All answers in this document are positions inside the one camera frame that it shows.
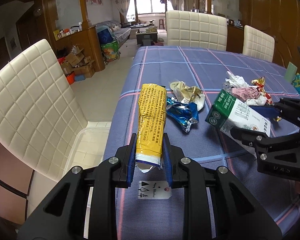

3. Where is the green white milk carton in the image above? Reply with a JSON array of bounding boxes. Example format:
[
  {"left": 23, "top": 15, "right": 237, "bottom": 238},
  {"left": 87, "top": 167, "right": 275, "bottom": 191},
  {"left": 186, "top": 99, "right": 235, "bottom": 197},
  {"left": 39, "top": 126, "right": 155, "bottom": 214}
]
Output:
[{"left": 205, "top": 90, "right": 271, "bottom": 155}]

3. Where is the red gold snack wrapper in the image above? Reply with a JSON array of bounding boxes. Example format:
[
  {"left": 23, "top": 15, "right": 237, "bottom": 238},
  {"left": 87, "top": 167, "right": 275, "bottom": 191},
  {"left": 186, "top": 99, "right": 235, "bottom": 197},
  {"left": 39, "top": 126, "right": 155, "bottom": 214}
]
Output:
[{"left": 251, "top": 76, "right": 282, "bottom": 123}]

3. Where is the white tissue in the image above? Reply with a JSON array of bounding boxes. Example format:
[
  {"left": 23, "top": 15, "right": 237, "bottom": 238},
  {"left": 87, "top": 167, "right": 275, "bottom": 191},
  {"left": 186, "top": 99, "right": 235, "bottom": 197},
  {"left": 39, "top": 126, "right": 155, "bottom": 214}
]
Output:
[{"left": 222, "top": 71, "right": 273, "bottom": 106}]

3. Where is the blue foil wrapper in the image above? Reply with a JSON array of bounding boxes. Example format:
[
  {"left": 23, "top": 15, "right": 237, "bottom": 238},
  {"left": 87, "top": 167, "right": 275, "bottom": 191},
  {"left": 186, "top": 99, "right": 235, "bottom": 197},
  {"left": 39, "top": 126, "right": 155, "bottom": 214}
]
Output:
[{"left": 166, "top": 97, "right": 199, "bottom": 133}]

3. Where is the beige wrapper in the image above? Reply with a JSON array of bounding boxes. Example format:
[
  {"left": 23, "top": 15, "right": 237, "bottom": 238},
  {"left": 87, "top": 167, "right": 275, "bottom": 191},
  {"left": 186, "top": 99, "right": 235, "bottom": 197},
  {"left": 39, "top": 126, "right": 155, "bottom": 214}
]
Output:
[{"left": 170, "top": 81, "right": 205, "bottom": 111}]

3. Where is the yellow snack package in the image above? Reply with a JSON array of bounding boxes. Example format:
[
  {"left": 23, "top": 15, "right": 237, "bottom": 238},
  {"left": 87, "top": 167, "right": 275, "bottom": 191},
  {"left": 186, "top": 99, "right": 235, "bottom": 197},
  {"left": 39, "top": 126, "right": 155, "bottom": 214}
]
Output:
[{"left": 135, "top": 83, "right": 167, "bottom": 173}]

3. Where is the clear plastic trash bin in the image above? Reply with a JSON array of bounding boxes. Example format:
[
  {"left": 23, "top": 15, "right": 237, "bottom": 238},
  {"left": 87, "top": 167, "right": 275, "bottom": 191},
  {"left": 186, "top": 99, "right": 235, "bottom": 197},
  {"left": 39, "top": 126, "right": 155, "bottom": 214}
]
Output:
[{"left": 63, "top": 121, "right": 111, "bottom": 176}]

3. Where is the green plastic cup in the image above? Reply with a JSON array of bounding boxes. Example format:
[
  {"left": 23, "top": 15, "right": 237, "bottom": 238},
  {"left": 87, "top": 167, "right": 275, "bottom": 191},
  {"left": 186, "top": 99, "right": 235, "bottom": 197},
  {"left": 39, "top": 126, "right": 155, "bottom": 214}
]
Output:
[{"left": 284, "top": 62, "right": 298, "bottom": 83}]

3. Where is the blue plaid tablecloth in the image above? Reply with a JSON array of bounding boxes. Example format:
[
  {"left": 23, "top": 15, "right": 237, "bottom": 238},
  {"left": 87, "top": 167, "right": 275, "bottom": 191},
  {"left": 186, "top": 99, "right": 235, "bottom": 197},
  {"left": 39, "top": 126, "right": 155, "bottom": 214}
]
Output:
[{"left": 104, "top": 46, "right": 300, "bottom": 239}]

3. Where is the cream chair right far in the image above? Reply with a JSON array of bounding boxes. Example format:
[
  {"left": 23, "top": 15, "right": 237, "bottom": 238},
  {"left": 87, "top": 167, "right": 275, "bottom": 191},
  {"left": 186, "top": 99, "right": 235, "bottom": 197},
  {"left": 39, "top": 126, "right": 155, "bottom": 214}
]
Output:
[{"left": 242, "top": 25, "right": 275, "bottom": 62}]

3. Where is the cream chair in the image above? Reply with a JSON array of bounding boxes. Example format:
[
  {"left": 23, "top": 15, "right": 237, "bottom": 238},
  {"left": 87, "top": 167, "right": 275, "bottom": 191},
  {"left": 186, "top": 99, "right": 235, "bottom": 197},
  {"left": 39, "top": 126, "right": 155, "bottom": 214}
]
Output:
[
  {"left": 0, "top": 39, "right": 89, "bottom": 181},
  {"left": 166, "top": 10, "right": 228, "bottom": 51},
  {"left": 242, "top": 25, "right": 275, "bottom": 62}
]

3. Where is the white paper tag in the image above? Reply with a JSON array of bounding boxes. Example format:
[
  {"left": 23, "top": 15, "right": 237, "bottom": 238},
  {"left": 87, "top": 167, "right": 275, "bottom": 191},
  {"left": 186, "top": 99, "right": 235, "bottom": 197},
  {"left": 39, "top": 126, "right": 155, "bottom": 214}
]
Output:
[{"left": 138, "top": 180, "right": 172, "bottom": 199}]

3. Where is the brown wooden door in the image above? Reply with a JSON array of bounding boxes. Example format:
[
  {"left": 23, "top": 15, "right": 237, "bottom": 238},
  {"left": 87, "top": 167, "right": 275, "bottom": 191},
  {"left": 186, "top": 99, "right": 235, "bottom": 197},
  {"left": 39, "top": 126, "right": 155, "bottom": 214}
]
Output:
[{"left": 239, "top": 0, "right": 300, "bottom": 73}]

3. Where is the cream chair at left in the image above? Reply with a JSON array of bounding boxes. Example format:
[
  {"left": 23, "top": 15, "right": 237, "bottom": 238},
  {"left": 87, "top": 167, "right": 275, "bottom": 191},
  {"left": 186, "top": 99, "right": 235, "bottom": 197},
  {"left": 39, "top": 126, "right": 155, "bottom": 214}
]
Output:
[{"left": 0, "top": 39, "right": 89, "bottom": 181}]

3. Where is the cream chair middle far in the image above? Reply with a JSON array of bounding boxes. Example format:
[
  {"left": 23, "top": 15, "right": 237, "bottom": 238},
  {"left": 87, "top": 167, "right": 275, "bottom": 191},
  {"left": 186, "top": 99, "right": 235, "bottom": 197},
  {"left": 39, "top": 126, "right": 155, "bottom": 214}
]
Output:
[{"left": 166, "top": 10, "right": 228, "bottom": 51}]

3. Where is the orange bucket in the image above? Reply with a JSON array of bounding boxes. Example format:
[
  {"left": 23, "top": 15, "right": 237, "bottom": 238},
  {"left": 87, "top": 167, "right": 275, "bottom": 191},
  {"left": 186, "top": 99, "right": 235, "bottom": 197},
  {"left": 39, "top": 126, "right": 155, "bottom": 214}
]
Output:
[{"left": 66, "top": 72, "right": 75, "bottom": 85}]

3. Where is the cardboard boxes pile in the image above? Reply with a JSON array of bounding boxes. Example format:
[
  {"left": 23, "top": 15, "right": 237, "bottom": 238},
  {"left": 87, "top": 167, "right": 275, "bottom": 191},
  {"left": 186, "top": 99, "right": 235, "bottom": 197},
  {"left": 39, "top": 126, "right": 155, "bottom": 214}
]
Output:
[{"left": 59, "top": 46, "right": 95, "bottom": 78}]

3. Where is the coffee table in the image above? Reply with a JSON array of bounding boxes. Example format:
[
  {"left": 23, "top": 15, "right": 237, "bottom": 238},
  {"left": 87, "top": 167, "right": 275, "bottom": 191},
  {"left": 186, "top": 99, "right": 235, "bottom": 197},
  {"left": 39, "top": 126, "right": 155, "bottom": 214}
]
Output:
[{"left": 136, "top": 31, "right": 158, "bottom": 46}]

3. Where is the green printed bag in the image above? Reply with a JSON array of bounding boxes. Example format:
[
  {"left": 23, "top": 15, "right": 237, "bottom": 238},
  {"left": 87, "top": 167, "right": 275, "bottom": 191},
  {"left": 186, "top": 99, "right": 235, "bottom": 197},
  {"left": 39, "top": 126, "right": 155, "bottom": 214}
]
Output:
[{"left": 101, "top": 41, "right": 120, "bottom": 64}]

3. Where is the grey sofa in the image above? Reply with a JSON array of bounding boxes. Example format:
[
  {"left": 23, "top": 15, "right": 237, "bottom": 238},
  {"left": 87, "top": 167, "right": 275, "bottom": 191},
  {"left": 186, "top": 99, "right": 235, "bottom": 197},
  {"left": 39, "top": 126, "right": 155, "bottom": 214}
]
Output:
[{"left": 94, "top": 20, "right": 131, "bottom": 47}]

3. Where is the wooden partition counter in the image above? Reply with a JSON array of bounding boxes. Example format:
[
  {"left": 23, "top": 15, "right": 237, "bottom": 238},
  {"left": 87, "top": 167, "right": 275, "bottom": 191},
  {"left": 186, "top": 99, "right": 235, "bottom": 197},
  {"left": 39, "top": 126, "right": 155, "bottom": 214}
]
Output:
[{"left": 54, "top": 26, "right": 105, "bottom": 72}]

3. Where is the window with curtains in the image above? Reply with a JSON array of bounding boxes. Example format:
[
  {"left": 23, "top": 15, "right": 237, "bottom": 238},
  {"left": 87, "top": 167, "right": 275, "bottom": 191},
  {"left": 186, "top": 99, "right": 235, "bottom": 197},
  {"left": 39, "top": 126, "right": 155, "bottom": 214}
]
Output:
[{"left": 112, "top": 0, "right": 182, "bottom": 23}]

